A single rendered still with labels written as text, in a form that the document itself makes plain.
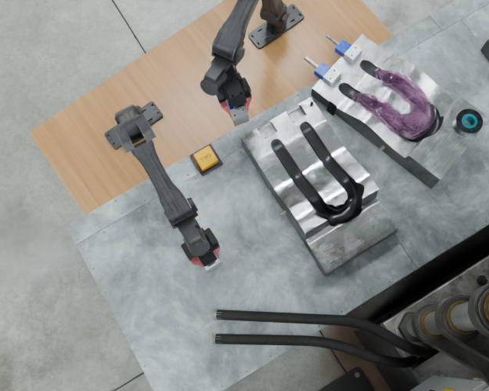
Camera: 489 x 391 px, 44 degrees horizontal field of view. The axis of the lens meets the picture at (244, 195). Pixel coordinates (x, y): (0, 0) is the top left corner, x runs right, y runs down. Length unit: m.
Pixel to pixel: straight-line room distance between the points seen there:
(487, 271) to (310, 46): 0.94
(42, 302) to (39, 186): 0.54
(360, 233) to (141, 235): 0.69
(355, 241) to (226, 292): 0.43
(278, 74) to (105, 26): 1.34
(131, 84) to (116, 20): 1.12
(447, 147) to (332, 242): 0.46
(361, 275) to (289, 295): 0.23
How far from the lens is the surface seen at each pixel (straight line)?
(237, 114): 1.89
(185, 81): 2.13
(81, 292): 2.85
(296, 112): 1.99
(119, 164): 2.06
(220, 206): 1.97
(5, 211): 3.04
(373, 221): 1.91
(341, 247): 1.88
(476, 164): 2.10
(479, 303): 1.23
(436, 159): 1.95
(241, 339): 1.86
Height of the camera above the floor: 2.70
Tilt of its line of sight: 75 degrees down
